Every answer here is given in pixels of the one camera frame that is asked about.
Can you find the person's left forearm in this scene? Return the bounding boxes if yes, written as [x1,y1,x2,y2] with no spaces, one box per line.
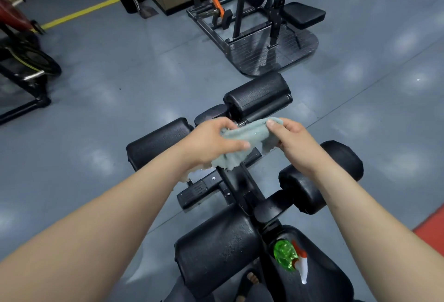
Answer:
[0,159,189,302]

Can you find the red and black exercise bike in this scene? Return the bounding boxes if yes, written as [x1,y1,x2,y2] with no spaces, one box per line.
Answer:
[0,0,62,126]

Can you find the small black roller pad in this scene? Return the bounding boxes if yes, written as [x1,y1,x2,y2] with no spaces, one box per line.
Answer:
[194,104,230,127]

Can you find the black foam roller pad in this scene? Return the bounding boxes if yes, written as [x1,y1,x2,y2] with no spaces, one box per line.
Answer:
[278,140,364,215]
[126,117,195,172]

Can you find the black gym rack machine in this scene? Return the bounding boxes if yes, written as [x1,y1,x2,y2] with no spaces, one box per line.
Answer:
[186,0,327,77]

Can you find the large black thigh pad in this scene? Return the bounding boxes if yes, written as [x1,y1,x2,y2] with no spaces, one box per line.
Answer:
[174,213,265,291]

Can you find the light grey cleaning cloth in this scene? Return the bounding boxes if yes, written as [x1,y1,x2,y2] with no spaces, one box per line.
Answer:
[180,117,286,185]

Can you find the green spray bottle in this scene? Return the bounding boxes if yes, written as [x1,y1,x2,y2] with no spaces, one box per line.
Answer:
[273,239,309,285]

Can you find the black square machine seat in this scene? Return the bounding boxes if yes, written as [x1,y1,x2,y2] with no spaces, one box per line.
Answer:
[280,1,327,30]

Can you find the person's right hand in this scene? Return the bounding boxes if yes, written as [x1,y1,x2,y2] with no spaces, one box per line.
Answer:
[266,118,329,174]

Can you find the person's right forearm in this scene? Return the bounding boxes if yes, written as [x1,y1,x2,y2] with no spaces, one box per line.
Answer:
[310,159,444,302]

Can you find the black exercise bench frame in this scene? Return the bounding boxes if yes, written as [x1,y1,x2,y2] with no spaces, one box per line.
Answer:
[176,118,288,243]

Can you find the person's grey trousers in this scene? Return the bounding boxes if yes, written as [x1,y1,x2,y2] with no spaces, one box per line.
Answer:
[162,275,278,302]

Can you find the red floor mat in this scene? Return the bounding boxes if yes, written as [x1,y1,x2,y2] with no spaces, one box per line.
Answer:
[412,202,444,258]

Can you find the person's left hand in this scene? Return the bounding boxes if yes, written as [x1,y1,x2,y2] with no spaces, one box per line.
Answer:
[180,118,251,171]

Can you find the black bench seat pad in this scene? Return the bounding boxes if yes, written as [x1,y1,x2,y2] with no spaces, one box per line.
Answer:
[259,224,355,302]

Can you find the person's foot in black sandal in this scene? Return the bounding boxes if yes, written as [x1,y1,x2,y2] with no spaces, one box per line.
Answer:
[237,270,261,300]

